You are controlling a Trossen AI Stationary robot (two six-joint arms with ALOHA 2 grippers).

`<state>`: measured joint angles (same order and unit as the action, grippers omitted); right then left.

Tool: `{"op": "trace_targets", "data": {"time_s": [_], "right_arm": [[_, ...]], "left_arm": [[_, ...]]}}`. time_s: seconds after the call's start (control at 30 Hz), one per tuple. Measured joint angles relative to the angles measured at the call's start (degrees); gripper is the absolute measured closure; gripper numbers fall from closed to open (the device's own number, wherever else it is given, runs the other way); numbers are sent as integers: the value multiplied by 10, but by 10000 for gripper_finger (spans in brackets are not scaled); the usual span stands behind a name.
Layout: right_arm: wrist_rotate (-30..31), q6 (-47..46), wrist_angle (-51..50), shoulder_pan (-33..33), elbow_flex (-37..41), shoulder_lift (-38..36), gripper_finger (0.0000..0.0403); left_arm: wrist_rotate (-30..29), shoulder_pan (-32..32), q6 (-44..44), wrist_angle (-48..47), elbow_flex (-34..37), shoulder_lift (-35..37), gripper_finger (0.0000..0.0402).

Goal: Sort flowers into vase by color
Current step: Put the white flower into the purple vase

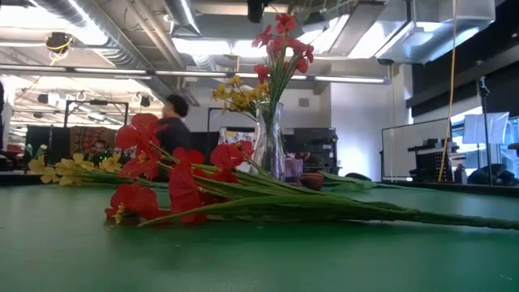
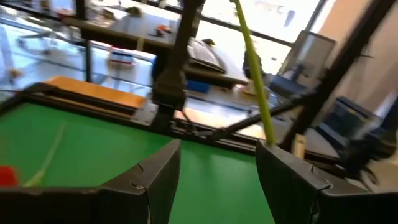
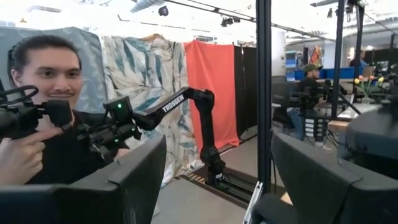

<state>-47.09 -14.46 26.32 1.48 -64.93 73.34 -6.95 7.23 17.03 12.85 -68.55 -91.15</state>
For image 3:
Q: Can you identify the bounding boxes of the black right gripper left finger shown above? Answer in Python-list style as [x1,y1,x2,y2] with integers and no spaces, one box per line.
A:
[0,134,167,224]

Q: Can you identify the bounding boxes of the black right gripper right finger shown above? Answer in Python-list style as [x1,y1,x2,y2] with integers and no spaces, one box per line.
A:
[252,132,398,224]

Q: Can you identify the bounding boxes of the tulips in glass vase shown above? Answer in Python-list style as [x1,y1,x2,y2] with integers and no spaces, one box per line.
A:
[353,74,386,105]

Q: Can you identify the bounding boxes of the dark grey rounded housing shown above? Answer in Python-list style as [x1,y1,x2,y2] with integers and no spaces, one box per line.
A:
[344,102,398,181]

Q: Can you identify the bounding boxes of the person's hand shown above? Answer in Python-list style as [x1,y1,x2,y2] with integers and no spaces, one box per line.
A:
[0,126,65,187]

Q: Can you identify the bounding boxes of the person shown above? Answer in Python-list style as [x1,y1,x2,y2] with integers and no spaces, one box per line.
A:
[286,63,333,152]
[349,49,370,68]
[0,34,133,187]

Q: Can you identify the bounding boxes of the blue partition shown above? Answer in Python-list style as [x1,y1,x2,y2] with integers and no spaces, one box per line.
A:
[294,66,365,81]

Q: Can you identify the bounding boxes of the black partition screen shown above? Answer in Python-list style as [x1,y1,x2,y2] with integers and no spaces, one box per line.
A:
[233,45,259,138]

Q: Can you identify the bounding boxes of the leaf patterned curtain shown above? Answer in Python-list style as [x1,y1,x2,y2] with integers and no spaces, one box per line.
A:
[99,33,205,187]

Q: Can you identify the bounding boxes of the white pillar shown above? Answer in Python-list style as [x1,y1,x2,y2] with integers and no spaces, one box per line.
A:
[271,30,287,78]

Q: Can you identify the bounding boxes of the orange curtain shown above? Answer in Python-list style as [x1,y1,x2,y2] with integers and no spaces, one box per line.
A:
[183,39,241,154]

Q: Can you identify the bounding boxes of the black track light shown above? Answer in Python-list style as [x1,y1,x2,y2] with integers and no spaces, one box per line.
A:
[220,16,242,28]

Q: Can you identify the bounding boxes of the silver metal bracket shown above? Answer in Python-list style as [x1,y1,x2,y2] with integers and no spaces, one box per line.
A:
[243,181,264,224]

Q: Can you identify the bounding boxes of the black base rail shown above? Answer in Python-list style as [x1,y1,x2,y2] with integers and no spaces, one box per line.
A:
[182,166,259,210]

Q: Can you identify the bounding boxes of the black vertical frame post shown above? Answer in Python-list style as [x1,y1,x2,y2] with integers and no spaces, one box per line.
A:
[255,0,273,194]

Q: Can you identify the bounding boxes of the black metal post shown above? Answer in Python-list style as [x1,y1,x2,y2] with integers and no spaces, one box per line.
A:
[330,0,346,119]
[353,3,365,95]

